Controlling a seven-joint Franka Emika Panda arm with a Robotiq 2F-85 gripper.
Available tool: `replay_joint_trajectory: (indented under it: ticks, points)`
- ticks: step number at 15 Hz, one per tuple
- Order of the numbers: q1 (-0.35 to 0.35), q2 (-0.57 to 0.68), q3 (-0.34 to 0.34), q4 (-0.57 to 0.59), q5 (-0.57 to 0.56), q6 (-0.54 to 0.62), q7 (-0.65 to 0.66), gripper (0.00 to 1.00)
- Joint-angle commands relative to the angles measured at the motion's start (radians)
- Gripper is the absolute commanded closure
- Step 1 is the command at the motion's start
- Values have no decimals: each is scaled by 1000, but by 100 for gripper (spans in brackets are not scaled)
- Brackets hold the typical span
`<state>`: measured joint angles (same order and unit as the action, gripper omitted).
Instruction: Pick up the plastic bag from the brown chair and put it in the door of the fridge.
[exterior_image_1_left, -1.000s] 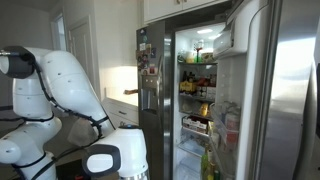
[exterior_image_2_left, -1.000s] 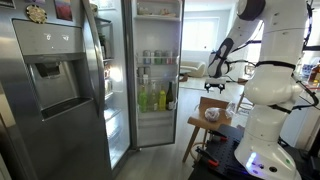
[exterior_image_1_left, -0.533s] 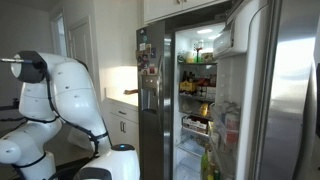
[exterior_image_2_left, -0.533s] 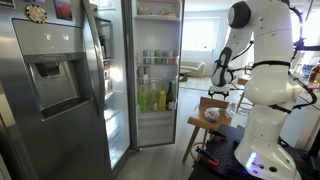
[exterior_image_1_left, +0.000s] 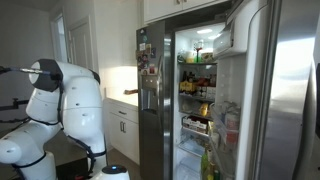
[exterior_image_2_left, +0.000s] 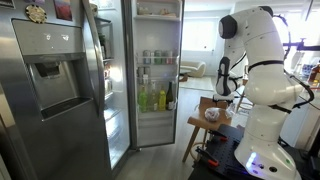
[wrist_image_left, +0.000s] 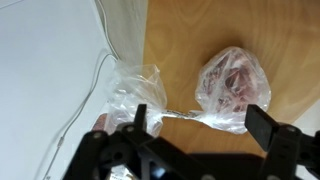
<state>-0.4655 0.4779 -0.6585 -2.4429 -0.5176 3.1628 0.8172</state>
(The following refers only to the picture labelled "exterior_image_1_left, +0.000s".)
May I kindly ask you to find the yellow box in fridge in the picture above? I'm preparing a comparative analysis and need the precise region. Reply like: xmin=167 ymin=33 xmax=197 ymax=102
xmin=179 ymin=80 xmax=198 ymax=95

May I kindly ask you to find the fridge magnet photo cluster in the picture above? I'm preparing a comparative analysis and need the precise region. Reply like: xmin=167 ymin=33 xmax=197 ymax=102
xmin=135 ymin=28 xmax=158 ymax=76

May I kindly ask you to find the stainless steel fridge body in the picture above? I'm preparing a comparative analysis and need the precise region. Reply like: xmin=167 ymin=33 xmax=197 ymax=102
xmin=135 ymin=19 xmax=234 ymax=180

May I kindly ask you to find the white room door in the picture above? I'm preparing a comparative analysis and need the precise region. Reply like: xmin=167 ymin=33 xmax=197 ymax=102
xmin=68 ymin=16 xmax=98 ymax=73

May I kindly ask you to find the open fridge door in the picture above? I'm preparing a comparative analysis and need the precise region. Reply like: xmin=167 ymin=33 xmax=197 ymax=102
xmin=209 ymin=0 xmax=320 ymax=180

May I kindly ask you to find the yellow food item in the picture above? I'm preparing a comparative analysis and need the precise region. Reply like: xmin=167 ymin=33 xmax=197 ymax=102
xmin=199 ymin=102 xmax=210 ymax=118

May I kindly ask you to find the red and white carton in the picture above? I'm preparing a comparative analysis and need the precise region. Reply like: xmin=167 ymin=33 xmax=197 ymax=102
xmin=181 ymin=115 xmax=209 ymax=134

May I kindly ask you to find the white lower kitchen cabinet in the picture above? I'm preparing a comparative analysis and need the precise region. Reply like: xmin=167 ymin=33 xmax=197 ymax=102
xmin=104 ymin=98 xmax=140 ymax=166

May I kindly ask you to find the white kitchen cabinet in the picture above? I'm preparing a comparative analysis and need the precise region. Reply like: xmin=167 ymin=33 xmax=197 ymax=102
xmin=143 ymin=0 xmax=231 ymax=24
xmin=104 ymin=98 xmax=140 ymax=166

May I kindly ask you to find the red label container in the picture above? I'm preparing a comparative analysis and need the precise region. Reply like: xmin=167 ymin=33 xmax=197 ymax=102
xmin=225 ymin=111 xmax=241 ymax=148

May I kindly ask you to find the white upper kitchen cabinet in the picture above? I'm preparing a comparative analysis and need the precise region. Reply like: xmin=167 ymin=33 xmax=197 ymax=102
xmin=143 ymin=0 xmax=231 ymax=24

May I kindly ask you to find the green bottle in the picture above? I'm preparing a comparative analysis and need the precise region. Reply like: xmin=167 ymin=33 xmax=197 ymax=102
xmin=200 ymin=149 xmax=210 ymax=180

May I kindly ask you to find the black box with red mark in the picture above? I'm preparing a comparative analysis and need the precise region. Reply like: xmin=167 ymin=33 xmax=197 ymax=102
xmin=55 ymin=157 xmax=91 ymax=180

